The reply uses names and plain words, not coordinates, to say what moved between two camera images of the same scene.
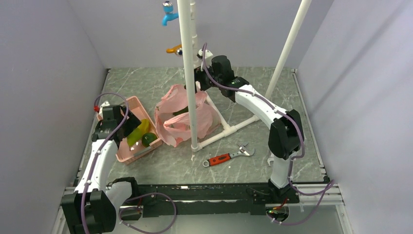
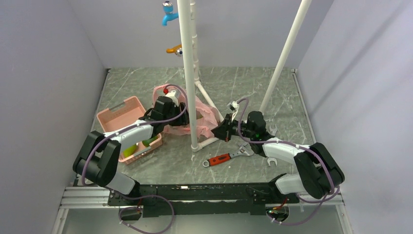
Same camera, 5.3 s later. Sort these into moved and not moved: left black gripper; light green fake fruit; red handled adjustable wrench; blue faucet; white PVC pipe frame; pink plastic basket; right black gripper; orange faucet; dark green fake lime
Moved: left black gripper; right black gripper; light green fake fruit
Not moved: blue faucet; red handled adjustable wrench; pink plastic basket; white PVC pipe frame; orange faucet; dark green fake lime
